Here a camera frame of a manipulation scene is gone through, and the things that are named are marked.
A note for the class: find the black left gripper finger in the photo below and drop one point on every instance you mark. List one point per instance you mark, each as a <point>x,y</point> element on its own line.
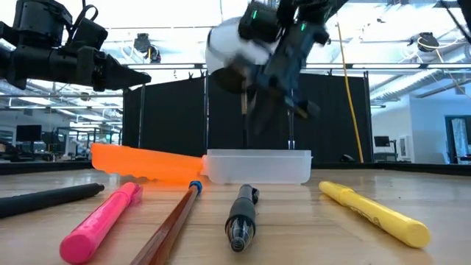
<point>117,87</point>
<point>125,73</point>

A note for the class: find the black marker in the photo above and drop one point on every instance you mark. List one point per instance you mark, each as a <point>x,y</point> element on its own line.
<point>44,200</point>

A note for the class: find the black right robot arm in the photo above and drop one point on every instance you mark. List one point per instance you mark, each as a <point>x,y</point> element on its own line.
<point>259,22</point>

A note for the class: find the black partition curtain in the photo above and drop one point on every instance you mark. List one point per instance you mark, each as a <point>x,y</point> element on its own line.
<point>173,117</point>

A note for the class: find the black aluminium table frame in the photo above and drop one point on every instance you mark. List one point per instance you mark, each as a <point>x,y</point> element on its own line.
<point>404,169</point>

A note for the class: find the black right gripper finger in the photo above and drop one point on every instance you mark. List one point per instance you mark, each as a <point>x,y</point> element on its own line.
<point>271,110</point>
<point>256,110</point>

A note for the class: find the pink highlighter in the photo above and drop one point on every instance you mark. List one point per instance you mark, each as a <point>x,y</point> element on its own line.
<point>99,224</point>

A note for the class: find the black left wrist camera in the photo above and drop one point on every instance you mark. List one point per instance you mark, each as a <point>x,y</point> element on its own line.
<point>90,35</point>

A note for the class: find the orange box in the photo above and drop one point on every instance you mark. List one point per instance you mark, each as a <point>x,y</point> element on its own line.
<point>147,162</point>

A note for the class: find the black retractable pen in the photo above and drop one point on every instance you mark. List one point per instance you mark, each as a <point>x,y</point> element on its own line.
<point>241,217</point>

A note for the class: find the black hanging device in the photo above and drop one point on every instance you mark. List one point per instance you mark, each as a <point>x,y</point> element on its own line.
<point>427,41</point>
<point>141,42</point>

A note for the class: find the dark framed door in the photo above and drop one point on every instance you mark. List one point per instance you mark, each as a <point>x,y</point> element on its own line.
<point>458,140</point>

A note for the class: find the black monitor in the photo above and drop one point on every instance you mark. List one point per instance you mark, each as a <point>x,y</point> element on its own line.
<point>382,141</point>
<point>28,133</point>

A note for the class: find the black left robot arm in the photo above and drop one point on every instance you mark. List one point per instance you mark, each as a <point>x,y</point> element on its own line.
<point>37,66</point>

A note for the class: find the yellow highlighter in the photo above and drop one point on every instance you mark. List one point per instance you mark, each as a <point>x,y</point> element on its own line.
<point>375,215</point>

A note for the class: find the black dome object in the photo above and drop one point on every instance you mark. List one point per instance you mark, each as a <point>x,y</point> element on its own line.
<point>347,159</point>

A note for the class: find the brown pencil blue eraser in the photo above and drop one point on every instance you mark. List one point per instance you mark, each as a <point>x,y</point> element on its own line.
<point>169,228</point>

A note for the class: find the white globe table lamp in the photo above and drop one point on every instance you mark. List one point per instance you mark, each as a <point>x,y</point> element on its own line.
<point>224,48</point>

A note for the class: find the clear plastic supply box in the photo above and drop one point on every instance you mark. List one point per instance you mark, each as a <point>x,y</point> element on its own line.
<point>257,167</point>

